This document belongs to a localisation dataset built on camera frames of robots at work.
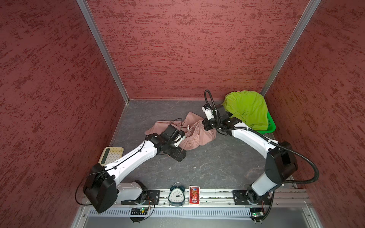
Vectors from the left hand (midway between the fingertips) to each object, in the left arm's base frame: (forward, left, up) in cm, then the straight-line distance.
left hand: (176, 154), depth 80 cm
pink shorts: (+13, -11, 0) cm, 17 cm away
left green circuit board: (-26, +18, -11) cm, 34 cm away
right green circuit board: (-27, -42, -10) cm, 51 cm away
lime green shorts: (+44, -57, -7) cm, 72 cm away
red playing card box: (-19, -10, -8) cm, 23 cm away
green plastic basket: (+23, -65, -3) cm, 69 cm away
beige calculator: (+3, +43, -8) cm, 44 cm away
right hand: (+18, -15, +5) cm, 24 cm away
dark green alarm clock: (-20, -1, -6) cm, 21 cm away
